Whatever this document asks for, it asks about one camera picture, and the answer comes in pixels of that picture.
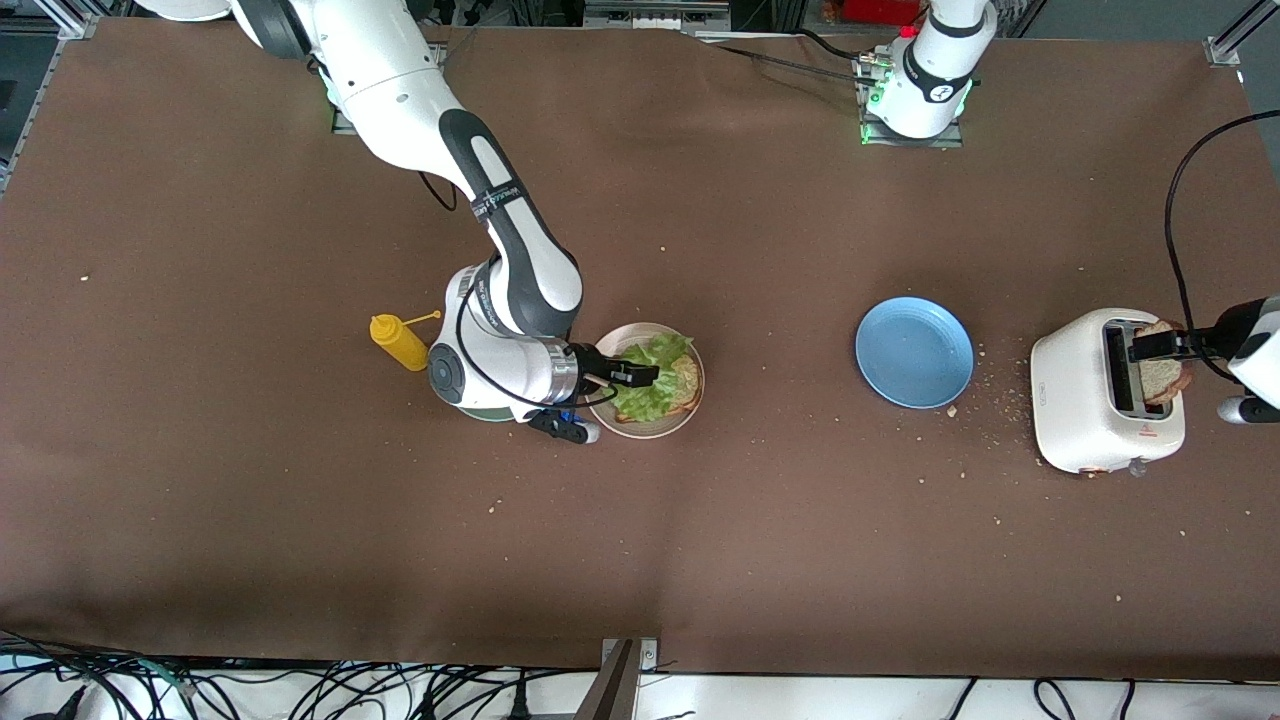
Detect green lettuce leaf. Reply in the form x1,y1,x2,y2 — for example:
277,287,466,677
605,333,698,423

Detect brown bread slice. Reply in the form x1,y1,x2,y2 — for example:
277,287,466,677
615,355,702,423
1135,320,1193,406

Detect yellow mustard squeeze bottle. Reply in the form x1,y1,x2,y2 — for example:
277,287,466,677
369,309,442,373

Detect beige plate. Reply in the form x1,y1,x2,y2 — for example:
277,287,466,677
588,322,707,440

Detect mint green plate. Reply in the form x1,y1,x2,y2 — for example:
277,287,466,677
450,398,526,424

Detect blue plate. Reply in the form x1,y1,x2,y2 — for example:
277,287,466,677
854,296,975,410

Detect white two-slot toaster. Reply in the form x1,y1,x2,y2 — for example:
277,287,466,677
1030,307,1188,477

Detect brown tablecloth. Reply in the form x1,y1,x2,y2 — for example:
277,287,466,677
0,18,1280,683

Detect red box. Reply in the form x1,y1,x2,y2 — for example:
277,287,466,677
838,0,926,27

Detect aluminium frame profile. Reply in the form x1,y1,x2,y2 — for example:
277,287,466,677
0,0,101,151
1205,0,1280,69

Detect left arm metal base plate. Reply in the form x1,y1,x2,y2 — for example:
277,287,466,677
858,45,966,151

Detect tangled black cables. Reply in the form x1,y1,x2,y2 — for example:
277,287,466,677
0,630,701,720

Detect black cable on tablecloth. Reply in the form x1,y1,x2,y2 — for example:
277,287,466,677
700,28,886,89

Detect looped black cable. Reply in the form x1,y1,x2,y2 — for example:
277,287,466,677
1033,678,1079,720

